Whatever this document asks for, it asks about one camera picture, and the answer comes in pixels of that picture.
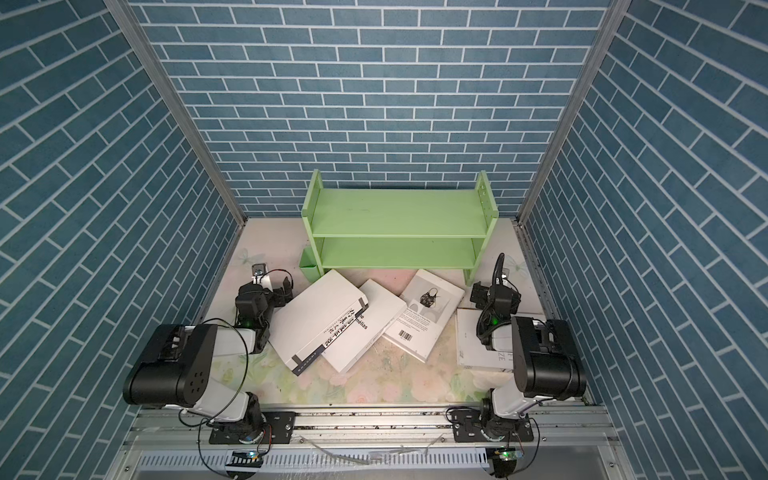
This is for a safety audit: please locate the large white black-spine book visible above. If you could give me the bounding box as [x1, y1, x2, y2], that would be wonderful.
[269, 270, 369, 376]

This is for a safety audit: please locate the white La Dame aux camelias book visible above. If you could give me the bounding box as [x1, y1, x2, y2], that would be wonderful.
[323, 279, 406, 374]

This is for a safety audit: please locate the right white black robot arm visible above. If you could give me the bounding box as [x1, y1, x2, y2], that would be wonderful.
[470, 279, 587, 442]

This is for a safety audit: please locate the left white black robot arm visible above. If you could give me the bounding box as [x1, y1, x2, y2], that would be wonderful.
[123, 273, 296, 447]

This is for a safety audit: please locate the small green box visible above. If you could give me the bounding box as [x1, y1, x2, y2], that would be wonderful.
[299, 246, 322, 284]

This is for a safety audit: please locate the white Loewe Foundation Craft Prize book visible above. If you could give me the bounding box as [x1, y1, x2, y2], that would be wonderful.
[456, 308, 513, 372]

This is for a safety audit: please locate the white book with barcode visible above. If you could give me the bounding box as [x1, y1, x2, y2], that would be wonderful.
[383, 270, 465, 363]

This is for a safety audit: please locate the green two-tier shelf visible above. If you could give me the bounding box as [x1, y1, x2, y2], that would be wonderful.
[301, 170, 500, 285]

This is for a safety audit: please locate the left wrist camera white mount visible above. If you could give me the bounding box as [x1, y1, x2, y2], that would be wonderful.
[251, 263, 268, 284]

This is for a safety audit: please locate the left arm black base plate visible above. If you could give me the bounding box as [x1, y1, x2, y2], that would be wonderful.
[209, 411, 297, 445]

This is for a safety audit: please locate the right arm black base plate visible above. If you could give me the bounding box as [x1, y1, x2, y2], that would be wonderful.
[445, 407, 534, 443]

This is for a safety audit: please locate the aluminium mounting rail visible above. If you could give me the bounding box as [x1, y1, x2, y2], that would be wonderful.
[122, 404, 619, 451]

